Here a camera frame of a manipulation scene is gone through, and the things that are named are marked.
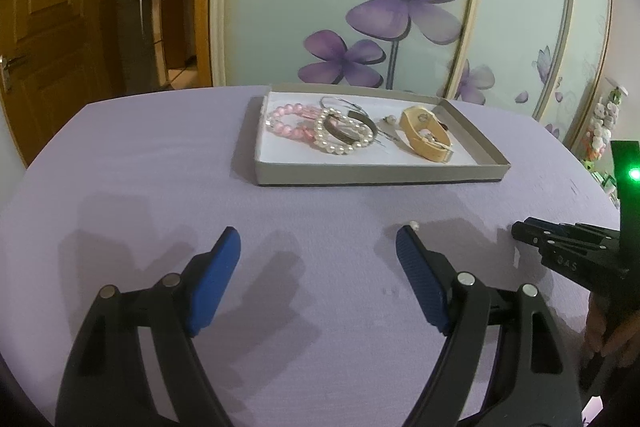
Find shallow grey cardboard box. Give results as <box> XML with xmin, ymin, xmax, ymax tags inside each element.
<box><xmin>254</xmin><ymin>83</ymin><xmax>512</xmax><ymax>186</ymax></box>

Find hanging plush toy ornaments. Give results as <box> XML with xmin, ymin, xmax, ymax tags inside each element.
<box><xmin>582</xmin><ymin>84</ymin><xmax>628</xmax><ymax>168</ymax></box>

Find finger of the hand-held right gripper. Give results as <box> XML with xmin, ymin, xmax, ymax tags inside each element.
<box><xmin>511</xmin><ymin>217</ymin><xmax>622</xmax><ymax>253</ymax></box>

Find thin silver bangle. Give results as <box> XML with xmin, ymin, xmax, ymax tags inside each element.
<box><xmin>320</xmin><ymin>96</ymin><xmax>371</xmax><ymax>118</ymax></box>

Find person's right hand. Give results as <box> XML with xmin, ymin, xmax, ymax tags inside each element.
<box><xmin>584</xmin><ymin>294</ymin><xmax>640</xmax><ymax>370</ymax></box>

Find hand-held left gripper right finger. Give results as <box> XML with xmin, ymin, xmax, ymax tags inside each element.
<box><xmin>395</xmin><ymin>226</ymin><xmax>585</xmax><ymax>427</ymax></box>

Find silver dangle chain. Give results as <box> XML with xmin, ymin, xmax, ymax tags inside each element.
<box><xmin>377</xmin><ymin>127</ymin><xmax>401</xmax><ymax>152</ymax></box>

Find white pearl bracelet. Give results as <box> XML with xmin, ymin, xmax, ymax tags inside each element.
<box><xmin>313</xmin><ymin>109</ymin><xmax>377</xmax><ymax>155</ymax></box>

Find purple sheet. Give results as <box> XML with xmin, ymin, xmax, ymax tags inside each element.
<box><xmin>0</xmin><ymin>83</ymin><xmax>626</xmax><ymax>427</ymax></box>

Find pink bead bracelet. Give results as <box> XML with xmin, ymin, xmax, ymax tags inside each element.
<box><xmin>265</xmin><ymin>104</ymin><xmax>326</xmax><ymax>145</ymax></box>

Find wardrobe door small flower print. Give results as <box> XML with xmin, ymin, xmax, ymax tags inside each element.
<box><xmin>532</xmin><ymin>0</ymin><xmax>615</xmax><ymax>148</ymax></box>

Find metal door handle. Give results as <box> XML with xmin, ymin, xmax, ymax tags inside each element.
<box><xmin>0</xmin><ymin>54</ymin><xmax>26</xmax><ymax>92</ymax></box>

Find silver cuff bangle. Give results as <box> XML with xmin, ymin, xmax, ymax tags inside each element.
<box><xmin>322</xmin><ymin>109</ymin><xmax>376</xmax><ymax>145</ymax></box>

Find wooden door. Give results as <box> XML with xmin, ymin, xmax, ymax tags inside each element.
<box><xmin>0</xmin><ymin>0</ymin><xmax>108</xmax><ymax>168</ymax></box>

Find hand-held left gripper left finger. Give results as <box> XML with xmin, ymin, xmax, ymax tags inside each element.
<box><xmin>56</xmin><ymin>226</ymin><xmax>242</xmax><ymax>427</ymax></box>

